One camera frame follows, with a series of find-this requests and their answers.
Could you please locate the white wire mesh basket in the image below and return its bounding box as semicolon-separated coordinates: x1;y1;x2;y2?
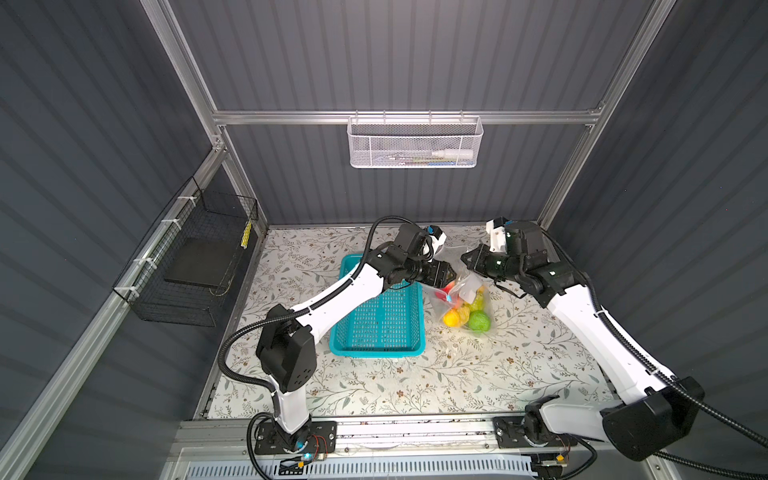
346;115;484;169

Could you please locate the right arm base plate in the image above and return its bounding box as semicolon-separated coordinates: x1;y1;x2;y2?
492;415;578;450

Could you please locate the clear zip top bag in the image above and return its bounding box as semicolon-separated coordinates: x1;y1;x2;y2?
423;246;493;335

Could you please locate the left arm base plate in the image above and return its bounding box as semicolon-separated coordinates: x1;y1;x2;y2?
253;420;338;455

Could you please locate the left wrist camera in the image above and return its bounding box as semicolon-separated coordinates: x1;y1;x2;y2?
426;225;447;254

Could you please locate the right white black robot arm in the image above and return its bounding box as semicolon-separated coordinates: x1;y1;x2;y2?
461;244;704;461

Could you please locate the yellow lemon toy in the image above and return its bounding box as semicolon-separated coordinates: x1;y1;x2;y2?
442;309;464;328

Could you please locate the white perforated vent strip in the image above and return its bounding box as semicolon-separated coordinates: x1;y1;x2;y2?
183;455;536;480

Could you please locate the left black corrugated cable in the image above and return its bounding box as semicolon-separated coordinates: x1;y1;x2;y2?
217;215;421;394

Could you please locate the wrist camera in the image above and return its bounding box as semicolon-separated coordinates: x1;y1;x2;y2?
485;217;546;255
426;225;447;254

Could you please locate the aluminium mounting rail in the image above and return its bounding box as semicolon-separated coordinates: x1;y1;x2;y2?
179;412;655;457

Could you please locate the green pear toy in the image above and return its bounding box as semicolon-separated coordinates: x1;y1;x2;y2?
470;287;486;312

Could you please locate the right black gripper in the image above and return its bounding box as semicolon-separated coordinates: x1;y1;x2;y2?
459;243;520;284

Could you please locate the teal plastic basket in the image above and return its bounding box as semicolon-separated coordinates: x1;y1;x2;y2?
329;281;426;359

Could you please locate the black wire basket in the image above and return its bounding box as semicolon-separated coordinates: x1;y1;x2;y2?
113;180;259;328

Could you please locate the black foam pad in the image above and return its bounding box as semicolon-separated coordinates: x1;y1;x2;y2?
164;238;235;288

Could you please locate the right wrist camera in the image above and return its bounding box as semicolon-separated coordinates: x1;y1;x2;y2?
485;217;546;255

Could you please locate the right black corrugated cable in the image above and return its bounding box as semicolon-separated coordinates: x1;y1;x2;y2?
539;230;768;480

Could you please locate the yellow black marker pen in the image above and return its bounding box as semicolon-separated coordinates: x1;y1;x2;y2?
240;220;252;249

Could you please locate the black corrugated cable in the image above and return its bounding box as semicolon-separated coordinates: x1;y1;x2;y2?
539;230;768;480
217;215;421;394

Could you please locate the green apple toy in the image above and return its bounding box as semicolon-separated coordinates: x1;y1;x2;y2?
467;310;491;333

